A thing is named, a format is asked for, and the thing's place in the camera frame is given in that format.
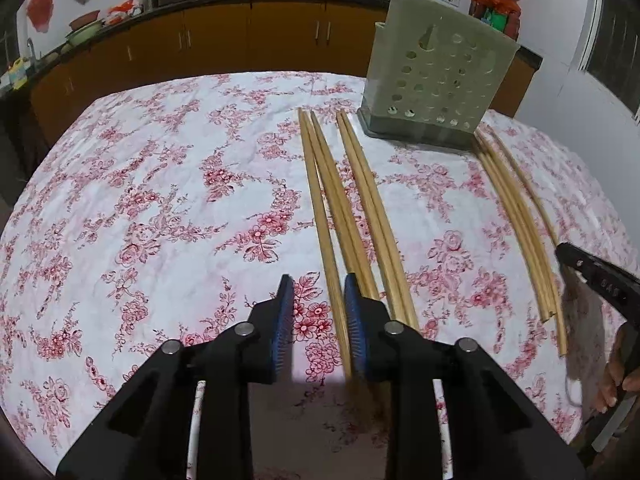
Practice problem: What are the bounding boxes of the lower wooden kitchen cabinets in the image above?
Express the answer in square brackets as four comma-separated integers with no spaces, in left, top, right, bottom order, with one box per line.
[30,0,541,144]

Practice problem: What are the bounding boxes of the right hand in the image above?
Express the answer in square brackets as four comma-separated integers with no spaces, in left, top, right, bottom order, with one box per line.
[593,323,640,413]

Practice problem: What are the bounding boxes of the floral pink white tablecloth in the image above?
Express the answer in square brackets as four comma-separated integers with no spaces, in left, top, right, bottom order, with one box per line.
[1,72,622,479]

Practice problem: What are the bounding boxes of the right window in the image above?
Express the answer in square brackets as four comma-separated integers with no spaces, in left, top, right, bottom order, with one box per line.
[584,0,639,122]

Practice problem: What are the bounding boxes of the green perforated utensil holder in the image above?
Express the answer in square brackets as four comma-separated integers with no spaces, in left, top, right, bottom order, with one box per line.
[358,0,518,151]

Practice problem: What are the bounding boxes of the orange bag with boxes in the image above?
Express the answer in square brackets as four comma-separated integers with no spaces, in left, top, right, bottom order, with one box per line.
[469,0,522,40]

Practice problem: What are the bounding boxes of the yellow detergent bottle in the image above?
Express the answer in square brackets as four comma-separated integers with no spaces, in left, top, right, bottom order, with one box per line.
[9,58,30,90]

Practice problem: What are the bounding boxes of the sink faucet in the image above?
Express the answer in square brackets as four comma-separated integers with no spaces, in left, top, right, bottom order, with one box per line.
[27,38,39,68]

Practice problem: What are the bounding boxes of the stacked bowls on counter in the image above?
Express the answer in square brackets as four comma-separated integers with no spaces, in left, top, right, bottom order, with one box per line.
[66,10,104,47]

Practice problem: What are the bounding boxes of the orange bag on counter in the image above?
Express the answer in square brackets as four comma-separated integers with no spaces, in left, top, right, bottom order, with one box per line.
[104,0,142,26]

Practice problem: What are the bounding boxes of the red plastic bag on wall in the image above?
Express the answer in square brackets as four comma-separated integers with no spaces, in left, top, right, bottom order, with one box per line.
[26,0,54,34]

